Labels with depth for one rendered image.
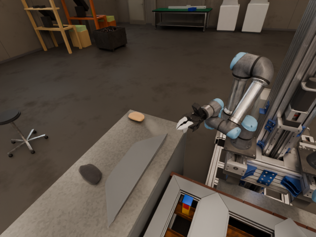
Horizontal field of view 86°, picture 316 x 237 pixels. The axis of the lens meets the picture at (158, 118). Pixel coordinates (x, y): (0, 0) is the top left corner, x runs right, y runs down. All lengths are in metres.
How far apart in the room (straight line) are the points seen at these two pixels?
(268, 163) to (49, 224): 1.47
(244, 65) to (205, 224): 0.98
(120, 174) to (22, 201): 1.86
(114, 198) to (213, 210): 0.64
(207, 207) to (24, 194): 2.31
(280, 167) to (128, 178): 1.09
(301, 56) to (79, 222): 1.52
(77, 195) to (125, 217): 0.34
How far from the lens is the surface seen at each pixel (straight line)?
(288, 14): 10.41
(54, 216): 1.23
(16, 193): 2.99
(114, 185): 1.14
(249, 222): 1.36
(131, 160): 1.23
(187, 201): 1.27
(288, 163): 1.61
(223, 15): 9.44
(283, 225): 1.41
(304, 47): 1.27
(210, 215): 1.28
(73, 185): 1.27
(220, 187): 1.60
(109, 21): 9.28
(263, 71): 1.09
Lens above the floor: 2.04
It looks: 39 degrees down
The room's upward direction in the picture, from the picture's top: 3 degrees counter-clockwise
